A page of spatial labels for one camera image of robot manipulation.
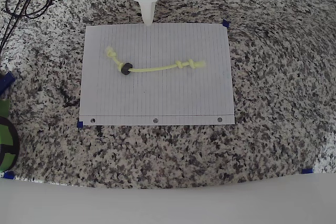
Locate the blue tape piece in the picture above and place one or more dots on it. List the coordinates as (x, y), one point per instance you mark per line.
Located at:
(80, 124)
(8, 175)
(307, 171)
(225, 23)

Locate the lined white paper sheet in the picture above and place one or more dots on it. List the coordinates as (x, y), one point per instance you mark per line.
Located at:
(183, 95)

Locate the blue plastic object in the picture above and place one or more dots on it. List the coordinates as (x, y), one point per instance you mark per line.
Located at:
(6, 81)

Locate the green tape piece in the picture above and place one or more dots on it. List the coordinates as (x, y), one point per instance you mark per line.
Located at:
(4, 107)

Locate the black spool green filament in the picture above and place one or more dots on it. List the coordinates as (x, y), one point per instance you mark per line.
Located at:
(5, 129)

